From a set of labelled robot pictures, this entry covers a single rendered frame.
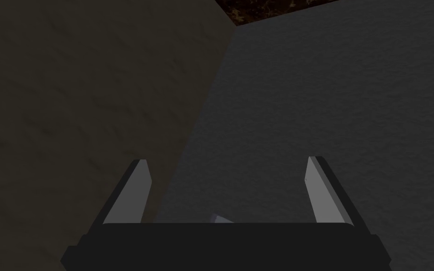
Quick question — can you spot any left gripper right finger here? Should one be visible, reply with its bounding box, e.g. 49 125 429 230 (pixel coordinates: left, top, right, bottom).
305 156 355 226

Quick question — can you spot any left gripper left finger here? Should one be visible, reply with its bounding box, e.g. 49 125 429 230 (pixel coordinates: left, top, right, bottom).
92 159 153 225

